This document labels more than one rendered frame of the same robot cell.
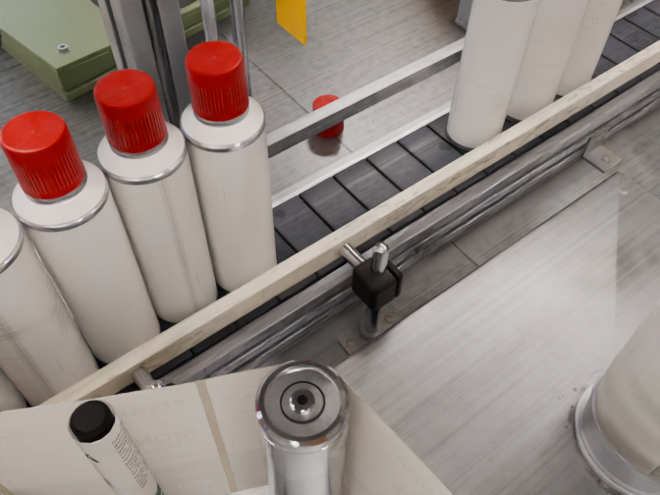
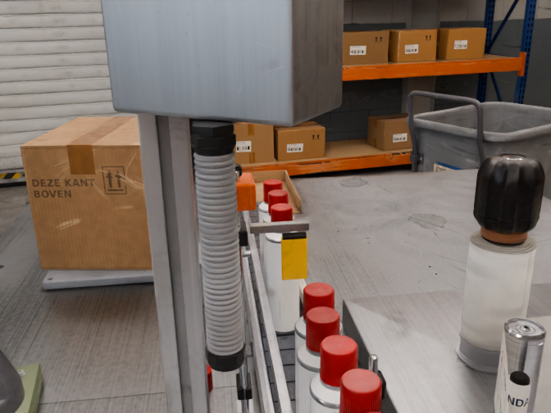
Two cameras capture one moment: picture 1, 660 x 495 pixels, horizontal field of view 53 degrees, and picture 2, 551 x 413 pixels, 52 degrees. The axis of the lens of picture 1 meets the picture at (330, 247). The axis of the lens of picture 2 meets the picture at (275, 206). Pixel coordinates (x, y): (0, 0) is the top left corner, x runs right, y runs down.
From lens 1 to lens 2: 0.54 m
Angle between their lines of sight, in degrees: 55
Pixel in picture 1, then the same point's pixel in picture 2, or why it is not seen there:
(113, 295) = not seen: outside the picture
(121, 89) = (325, 315)
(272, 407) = (525, 335)
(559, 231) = (366, 328)
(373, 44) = (152, 342)
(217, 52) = (316, 287)
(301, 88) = (155, 386)
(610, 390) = (484, 329)
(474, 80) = (289, 288)
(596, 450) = (494, 364)
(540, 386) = (451, 369)
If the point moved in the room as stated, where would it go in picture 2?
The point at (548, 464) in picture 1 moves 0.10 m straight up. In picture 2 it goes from (492, 384) to (500, 319)
